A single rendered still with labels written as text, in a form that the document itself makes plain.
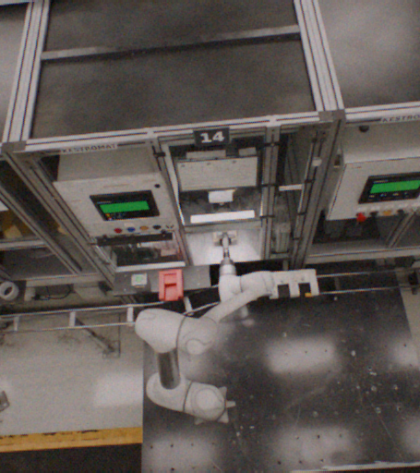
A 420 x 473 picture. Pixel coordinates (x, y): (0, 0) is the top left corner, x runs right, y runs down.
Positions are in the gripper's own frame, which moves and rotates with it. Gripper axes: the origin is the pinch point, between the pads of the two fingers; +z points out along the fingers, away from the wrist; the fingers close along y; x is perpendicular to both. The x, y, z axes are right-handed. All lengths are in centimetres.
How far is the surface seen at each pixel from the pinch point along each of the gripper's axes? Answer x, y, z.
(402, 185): -72, 64, -17
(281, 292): -28.5, -16.6, -30.6
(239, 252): -7.5, -9.4, -8.0
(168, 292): 33.0, -9.3, -28.4
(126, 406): 76, -102, -75
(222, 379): 7, -33, -72
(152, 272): 41.8, -10.3, -15.9
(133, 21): 30, 100, 48
